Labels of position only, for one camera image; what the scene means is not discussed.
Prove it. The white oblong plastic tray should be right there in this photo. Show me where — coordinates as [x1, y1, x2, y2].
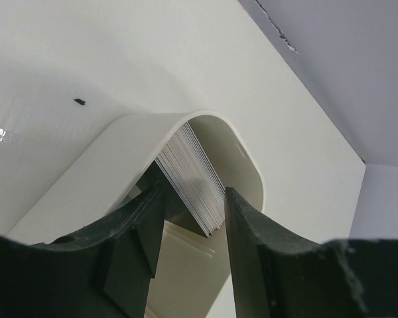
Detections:
[9, 110, 266, 317]

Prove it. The silver credit card in tray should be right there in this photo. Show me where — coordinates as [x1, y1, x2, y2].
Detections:
[155, 123, 225, 237]

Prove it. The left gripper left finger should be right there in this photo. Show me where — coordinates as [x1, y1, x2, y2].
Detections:
[0, 185, 166, 317]

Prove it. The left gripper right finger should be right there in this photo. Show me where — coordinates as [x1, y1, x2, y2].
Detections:
[225, 187, 398, 317]

